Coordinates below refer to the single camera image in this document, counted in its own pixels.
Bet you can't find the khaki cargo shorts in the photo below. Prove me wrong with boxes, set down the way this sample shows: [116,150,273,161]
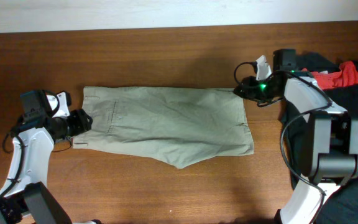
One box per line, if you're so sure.
[73,86,254,169]

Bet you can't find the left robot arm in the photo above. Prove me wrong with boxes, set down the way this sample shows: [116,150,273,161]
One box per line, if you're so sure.
[0,90,93,223]

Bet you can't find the red shirt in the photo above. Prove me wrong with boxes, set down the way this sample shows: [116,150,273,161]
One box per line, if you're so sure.
[298,60,358,90]

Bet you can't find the black garment pile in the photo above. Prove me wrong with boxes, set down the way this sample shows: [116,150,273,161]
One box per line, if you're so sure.
[280,52,358,224]

